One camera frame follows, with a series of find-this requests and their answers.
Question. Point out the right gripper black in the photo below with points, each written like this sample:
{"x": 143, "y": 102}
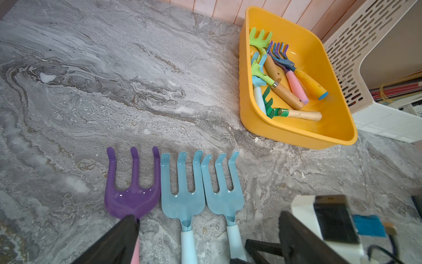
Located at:
{"x": 255, "y": 249}

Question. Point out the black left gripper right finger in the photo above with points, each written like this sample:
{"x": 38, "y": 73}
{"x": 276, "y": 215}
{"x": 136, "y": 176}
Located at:
{"x": 299, "y": 245}

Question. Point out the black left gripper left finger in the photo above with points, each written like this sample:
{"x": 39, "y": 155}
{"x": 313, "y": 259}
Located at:
{"x": 120, "y": 245}

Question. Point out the purple fork pink handle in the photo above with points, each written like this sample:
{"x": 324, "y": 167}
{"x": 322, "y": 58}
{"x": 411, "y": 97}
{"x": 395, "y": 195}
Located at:
{"x": 135, "y": 200}

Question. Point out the light blue fork white handle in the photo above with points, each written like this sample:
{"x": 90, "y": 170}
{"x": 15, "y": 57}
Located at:
{"x": 226, "y": 202}

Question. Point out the light blue fork teal handle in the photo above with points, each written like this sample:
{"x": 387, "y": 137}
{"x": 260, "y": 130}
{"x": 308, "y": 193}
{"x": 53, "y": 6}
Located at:
{"x": 184, "y": 205}

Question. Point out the dark green rake wooden handle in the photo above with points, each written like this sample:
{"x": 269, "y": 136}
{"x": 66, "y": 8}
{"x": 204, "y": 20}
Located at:
{"x": 282, "y": 112}

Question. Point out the dark blue rake yellow handle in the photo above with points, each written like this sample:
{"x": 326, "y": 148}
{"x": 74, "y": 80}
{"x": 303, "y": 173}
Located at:
{"x": 312, "y": 89}

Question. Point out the light green rake wood handle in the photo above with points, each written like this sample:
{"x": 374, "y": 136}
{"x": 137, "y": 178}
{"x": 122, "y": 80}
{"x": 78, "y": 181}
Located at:
{"x": 278, "y": 88}

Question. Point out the light blue trowel white handle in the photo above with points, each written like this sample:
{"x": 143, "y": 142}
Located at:
{"x": 257, "y": 83}

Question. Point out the light green rake wooden handle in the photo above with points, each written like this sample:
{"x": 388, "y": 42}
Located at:
{"x": 261, "y": 44}

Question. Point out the yellow plastic storage box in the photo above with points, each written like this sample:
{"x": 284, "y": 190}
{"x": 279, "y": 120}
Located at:
{"x": 288, "y": 89}

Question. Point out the white plastic file organizer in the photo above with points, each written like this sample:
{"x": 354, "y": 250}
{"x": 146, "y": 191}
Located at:
{"x": 379, "y": 43}

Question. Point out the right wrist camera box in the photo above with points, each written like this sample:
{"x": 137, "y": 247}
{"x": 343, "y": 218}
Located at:
{"x": 330, "y": 218}

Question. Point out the purple rake pink handle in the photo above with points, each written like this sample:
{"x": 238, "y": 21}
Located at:
{"x": 278, "y": 52}

